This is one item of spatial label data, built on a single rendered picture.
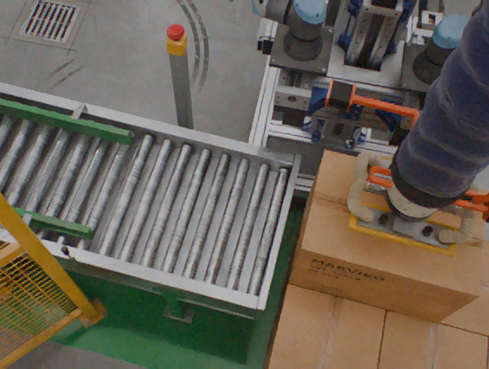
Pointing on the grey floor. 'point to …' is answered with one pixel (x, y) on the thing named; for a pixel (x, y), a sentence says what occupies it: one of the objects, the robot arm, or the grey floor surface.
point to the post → (180, 80)
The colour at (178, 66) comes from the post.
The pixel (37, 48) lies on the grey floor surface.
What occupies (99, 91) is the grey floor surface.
